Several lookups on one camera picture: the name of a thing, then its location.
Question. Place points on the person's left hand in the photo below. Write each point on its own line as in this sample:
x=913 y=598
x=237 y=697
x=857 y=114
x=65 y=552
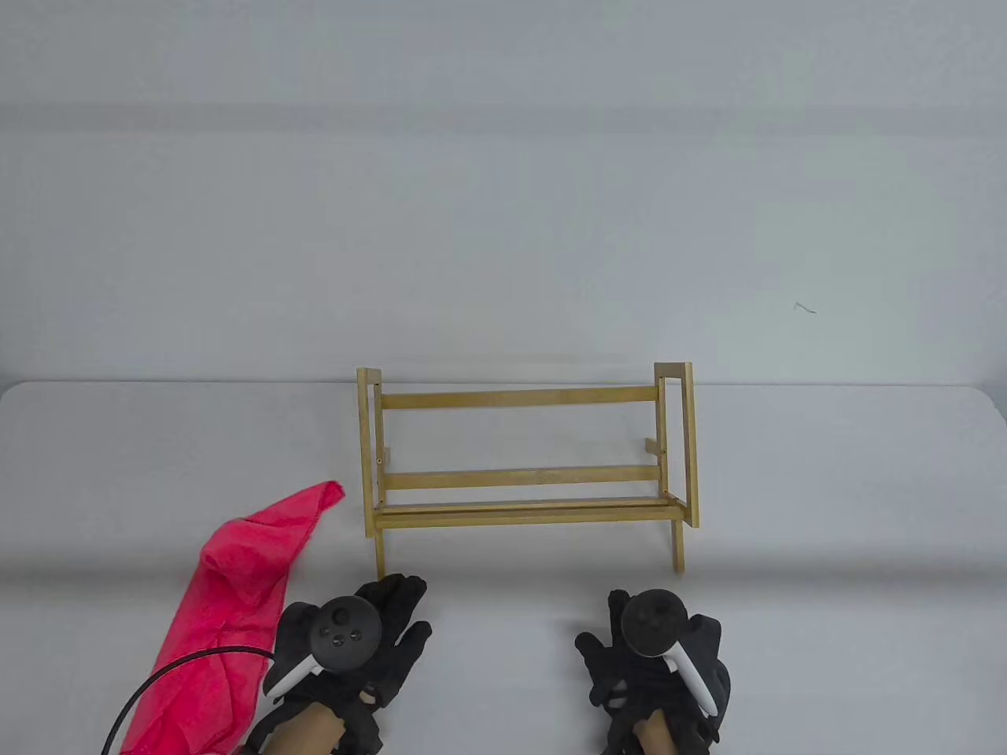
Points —
x=397 y=621

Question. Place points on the person's right hand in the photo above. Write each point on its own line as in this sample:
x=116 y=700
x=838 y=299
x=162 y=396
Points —
x=606 y=653

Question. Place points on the wooden book rack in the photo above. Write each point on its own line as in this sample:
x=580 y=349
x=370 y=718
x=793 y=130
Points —
x=519 y=511

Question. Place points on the pink square towel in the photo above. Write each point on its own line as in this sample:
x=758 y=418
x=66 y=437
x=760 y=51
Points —
x=228 y=605

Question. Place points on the person's right forearm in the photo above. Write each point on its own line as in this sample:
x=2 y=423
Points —
x=653 y=735

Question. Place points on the person's left forearm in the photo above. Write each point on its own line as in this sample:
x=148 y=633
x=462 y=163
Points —
x=303 y=731

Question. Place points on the black left controller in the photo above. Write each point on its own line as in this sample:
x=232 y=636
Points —
x=340 y=629

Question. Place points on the black controller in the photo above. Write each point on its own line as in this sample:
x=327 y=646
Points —
x=657 y=625
x=340 y=629

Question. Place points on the black right controller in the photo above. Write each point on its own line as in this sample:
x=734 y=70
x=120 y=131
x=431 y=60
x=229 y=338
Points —
x=657 y=625

